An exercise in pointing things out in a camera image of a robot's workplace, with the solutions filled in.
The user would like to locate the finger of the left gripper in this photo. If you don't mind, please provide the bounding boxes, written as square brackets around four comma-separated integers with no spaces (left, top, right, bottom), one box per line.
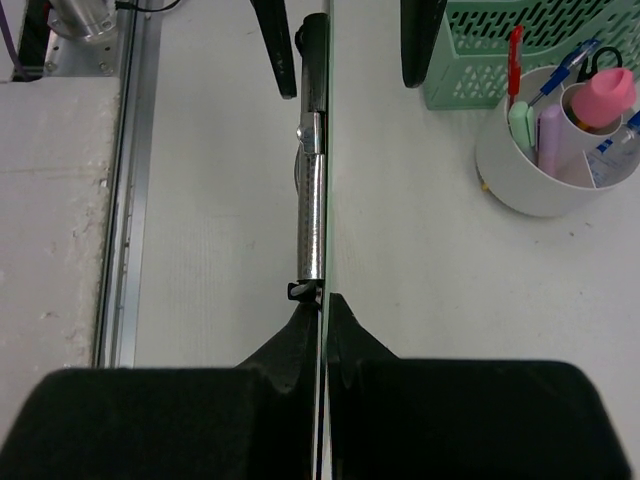
[251,0,297,99]
[400,0,447,88]

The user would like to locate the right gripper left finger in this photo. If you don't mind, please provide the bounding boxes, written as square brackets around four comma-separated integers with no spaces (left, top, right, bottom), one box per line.
[1,304,318,479]

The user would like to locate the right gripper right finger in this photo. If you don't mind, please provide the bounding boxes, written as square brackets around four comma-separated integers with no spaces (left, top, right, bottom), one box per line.
[328,294,631,479]

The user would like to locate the green clipboard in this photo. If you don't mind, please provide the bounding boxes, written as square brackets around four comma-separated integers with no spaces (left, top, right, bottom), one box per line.
[291,10,333,479]

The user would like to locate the red pen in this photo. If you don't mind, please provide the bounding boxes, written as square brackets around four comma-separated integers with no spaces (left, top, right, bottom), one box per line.
[507,25,524,108]

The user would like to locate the blue pen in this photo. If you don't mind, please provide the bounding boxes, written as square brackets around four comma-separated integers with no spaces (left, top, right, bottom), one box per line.
[528,38,601,107]

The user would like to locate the purple highlighter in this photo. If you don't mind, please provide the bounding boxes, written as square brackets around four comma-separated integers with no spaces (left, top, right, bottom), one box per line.
[536,104,563,177]

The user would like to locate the white round desk organizer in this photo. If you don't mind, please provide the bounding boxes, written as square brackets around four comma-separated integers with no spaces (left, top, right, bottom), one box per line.
[475,96,639,217]

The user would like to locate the green mesh file organizer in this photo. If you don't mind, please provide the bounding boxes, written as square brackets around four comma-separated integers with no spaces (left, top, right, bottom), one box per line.
[423,0,639,110]

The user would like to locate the black handled scissors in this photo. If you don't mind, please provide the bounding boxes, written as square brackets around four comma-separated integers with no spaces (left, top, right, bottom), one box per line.
[576,46,623,83]

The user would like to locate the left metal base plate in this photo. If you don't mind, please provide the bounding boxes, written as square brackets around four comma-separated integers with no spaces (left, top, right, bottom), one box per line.
[43,31,120,78]

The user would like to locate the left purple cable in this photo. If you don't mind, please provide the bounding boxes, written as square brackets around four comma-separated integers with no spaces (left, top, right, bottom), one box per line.
[0,0,26,76]

